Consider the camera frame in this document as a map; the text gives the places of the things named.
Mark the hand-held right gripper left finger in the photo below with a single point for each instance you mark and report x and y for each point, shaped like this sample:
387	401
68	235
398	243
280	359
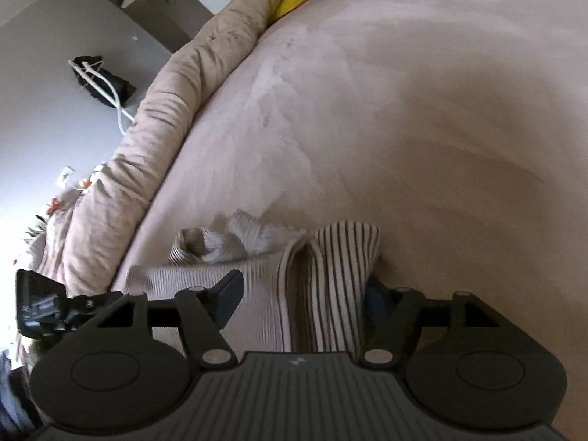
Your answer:
231	291

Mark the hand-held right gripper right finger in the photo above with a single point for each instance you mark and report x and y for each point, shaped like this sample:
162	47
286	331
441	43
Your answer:
373	305

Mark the striped knit garment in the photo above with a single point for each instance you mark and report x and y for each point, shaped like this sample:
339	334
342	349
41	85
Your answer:
262	294

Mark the floral patterned cloth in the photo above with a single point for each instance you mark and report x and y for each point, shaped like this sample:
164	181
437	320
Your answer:
55	206

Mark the pink plush bed sheet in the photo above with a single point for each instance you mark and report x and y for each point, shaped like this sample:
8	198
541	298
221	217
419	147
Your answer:
413	124

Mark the beige quilted duvet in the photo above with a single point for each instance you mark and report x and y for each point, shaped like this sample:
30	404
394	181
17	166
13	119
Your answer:
174	101

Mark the black hanging garment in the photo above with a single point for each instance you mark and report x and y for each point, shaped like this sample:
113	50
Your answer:
108	80

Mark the yellow cartoon print pillow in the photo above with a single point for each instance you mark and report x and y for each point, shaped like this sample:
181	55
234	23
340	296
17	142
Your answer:
290	4

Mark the grey-brown door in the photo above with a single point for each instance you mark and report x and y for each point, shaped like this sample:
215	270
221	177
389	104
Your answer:
161	4

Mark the white wall outlet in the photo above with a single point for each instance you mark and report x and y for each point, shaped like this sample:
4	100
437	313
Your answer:
65	177

